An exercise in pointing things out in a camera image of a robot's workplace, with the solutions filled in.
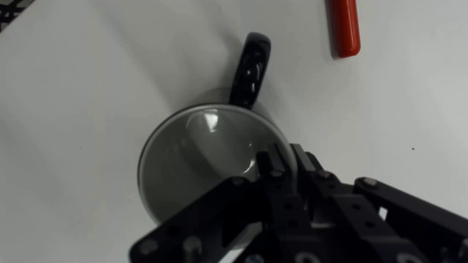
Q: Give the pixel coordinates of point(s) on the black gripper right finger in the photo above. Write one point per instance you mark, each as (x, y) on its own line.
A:
(341, 205)

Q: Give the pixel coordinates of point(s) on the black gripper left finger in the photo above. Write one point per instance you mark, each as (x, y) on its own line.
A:
(273, 184)

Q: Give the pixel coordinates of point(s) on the red and beige marker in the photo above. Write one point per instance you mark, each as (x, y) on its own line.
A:
(346, 27)

